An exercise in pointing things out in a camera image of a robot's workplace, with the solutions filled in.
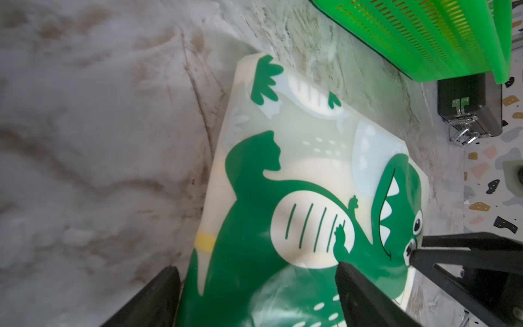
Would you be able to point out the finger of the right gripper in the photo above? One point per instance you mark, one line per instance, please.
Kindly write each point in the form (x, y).
(482, 271)

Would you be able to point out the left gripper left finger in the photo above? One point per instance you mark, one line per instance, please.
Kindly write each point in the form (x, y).
(155, 305)

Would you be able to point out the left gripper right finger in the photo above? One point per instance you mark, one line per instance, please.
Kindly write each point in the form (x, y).
(364, 304)

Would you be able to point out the white green dinosaur raincoat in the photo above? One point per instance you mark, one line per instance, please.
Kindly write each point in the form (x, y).
(300, 182)

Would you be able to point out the green plastic basket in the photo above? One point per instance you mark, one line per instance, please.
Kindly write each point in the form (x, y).
(432, 40)

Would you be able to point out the black hard case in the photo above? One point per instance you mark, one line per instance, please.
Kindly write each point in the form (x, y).
(472, 106)

